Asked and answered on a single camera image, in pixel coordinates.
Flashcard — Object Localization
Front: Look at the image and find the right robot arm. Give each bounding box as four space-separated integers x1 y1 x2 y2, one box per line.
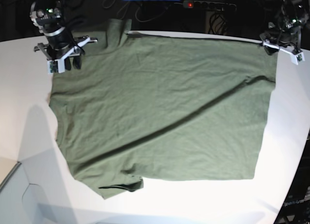
30 0 97 74

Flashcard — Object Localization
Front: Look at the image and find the green t-shirt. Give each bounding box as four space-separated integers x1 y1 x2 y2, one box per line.
49 19 277 199

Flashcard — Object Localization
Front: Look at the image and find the black power strip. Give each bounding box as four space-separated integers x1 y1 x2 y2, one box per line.
182 0 237 12

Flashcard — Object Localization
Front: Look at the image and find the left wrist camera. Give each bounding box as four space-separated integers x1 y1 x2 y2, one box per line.
290 51 305 65

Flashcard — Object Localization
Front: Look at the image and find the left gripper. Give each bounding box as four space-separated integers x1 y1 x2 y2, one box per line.
260 32 302 56

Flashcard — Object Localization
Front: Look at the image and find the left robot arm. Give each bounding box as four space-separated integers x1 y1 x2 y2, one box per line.
260 0 309 65

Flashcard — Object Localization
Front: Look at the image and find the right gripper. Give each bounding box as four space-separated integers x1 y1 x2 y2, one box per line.
33 35 97 71

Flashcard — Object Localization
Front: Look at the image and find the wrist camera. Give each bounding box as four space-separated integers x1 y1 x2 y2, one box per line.
290 51 305 65
47 60 65 74

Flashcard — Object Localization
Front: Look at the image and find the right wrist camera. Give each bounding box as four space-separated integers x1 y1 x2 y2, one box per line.
47 60 65 74

